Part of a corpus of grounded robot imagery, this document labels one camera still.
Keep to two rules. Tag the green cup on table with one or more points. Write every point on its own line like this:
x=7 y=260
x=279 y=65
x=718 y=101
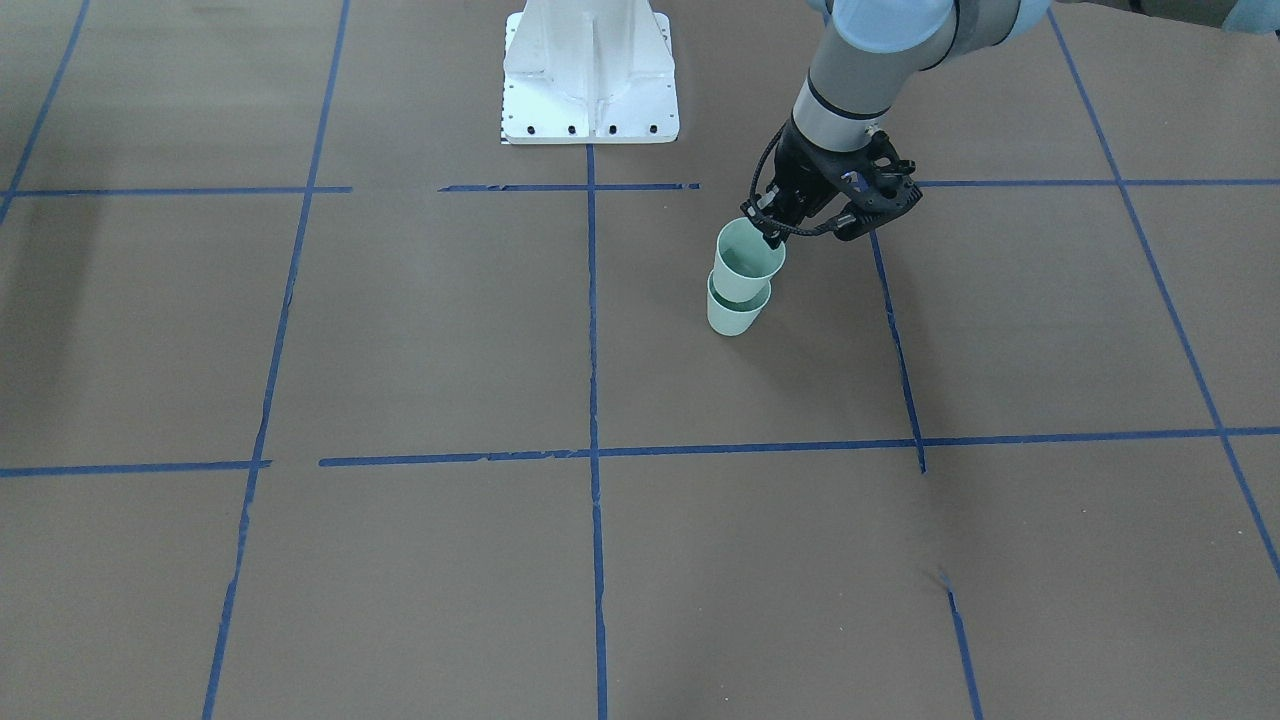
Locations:
x=732 y=318

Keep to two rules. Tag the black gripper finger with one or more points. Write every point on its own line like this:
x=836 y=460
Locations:
x=760 y=218

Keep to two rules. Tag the white pedestal column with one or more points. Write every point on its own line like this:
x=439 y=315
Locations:
x=588 y=72

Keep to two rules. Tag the green cup moved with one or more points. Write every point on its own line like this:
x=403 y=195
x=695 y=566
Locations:
x=744 y=262

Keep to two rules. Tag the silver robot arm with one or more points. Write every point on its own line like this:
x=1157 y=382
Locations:
x=870 y=49

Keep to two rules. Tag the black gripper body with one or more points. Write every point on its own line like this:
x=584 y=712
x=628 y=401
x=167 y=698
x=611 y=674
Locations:
x=803 y=181

